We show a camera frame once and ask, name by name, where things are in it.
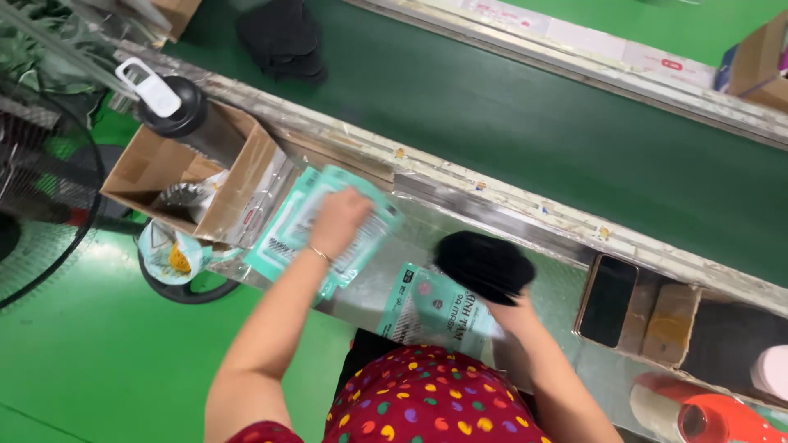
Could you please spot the person's right hand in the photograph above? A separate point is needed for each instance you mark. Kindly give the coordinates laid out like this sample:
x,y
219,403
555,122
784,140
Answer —
x,y
514,317

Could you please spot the person's left hand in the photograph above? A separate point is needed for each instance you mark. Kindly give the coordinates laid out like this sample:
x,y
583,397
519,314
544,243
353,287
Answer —
x,y
337,219

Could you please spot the stack of teal mask packets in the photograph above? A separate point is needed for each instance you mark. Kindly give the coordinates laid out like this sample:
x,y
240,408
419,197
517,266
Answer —
x,y
308,227

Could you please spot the stack of black face masks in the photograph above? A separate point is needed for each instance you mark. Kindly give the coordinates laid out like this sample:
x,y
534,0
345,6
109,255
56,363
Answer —
x,y
483,266

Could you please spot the teal mask packet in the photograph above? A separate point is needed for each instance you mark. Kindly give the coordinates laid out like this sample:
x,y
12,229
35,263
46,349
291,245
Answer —
x,y
440,311

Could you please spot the black smartphone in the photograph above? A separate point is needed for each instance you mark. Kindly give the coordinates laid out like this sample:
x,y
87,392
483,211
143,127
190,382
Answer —
x,y
607,301

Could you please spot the red dotted shirt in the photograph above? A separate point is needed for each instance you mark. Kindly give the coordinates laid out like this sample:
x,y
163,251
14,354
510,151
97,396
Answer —
x,y
425,400

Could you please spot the open cardboard box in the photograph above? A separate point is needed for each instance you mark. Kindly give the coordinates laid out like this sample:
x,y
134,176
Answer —
x,y
197,169

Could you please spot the crumpled foil bag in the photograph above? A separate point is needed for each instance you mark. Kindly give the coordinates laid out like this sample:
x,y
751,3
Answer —
x,y
184,200

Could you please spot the printed plastic bag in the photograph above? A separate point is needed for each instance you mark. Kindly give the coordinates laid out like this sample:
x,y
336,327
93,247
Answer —
x,y
169,255

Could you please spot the black bottle with white lid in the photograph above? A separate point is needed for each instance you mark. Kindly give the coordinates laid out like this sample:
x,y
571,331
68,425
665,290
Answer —
x,y
184,114

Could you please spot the green conveyor belt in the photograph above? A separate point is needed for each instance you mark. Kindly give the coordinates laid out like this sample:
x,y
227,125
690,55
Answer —
x,y
492,117

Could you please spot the pile of black face masks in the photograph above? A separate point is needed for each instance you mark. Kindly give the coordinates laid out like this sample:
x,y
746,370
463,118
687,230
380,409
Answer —
x,y
284,38

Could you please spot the red tape dispenser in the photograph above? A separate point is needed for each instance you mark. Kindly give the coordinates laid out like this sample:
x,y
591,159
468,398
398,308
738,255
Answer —
x,y
717,412

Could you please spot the cardboard box corner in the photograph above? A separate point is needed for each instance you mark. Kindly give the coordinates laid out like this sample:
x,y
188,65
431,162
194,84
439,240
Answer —
x,y
178,15

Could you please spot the white tape roll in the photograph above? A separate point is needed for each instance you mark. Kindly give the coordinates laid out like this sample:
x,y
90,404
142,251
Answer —
x,y
771,371

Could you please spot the black standing fan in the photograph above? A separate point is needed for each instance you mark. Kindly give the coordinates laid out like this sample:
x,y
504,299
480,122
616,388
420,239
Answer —
x,y
40,191

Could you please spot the heap of clear plastic bags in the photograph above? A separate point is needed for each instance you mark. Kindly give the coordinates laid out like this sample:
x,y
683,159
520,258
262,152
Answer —
x,y
55,49

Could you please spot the cardboard box with goods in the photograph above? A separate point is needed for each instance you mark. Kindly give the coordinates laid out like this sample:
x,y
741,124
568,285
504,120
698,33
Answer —
x,y
760,61

